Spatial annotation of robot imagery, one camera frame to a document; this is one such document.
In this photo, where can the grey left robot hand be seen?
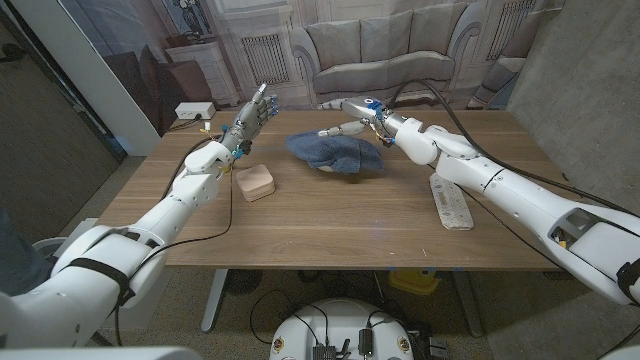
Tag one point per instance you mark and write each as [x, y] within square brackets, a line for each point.
[247, 122]

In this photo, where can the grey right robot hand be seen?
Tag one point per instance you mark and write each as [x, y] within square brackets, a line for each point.
[362, 110]

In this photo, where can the blue terry towel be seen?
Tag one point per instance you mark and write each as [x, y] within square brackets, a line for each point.
[335, 150]

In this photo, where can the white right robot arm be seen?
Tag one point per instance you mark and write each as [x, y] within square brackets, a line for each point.
[500, 190]

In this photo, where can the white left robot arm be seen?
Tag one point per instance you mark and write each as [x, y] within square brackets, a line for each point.
[165, 215]

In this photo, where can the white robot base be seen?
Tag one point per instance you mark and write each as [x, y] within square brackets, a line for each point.
[345, 320]

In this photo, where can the white power strip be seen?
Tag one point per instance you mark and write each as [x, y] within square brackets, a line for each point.
[195, 110]

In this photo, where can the printed living room backdrop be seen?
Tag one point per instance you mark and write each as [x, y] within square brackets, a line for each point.
[380, 50]

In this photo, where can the black round floor fan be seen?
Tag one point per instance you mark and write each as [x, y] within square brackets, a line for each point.
[243, 281]

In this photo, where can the yellow floor object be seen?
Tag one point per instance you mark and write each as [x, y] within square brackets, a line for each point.
[412, 282]

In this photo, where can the white table leg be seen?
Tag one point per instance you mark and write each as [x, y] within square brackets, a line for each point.
[214, 305]

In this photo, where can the black power adapter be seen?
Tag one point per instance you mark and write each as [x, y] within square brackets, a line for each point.
[366, 342]

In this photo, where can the black electronics module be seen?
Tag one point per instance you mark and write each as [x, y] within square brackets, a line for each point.
[325, 353]

